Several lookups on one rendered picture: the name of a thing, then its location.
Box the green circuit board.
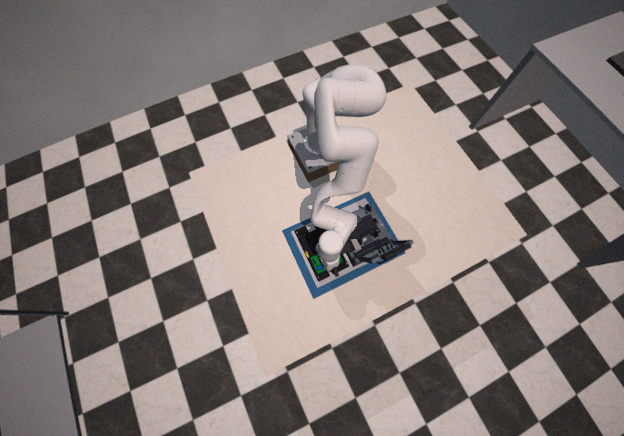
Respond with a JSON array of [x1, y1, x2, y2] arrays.
[[310, 254, 343, 274]]

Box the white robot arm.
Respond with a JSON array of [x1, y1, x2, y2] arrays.
[[302, 64, 386, 262]]

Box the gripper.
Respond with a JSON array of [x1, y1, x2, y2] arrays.
[[316, 236, 340, 277]]

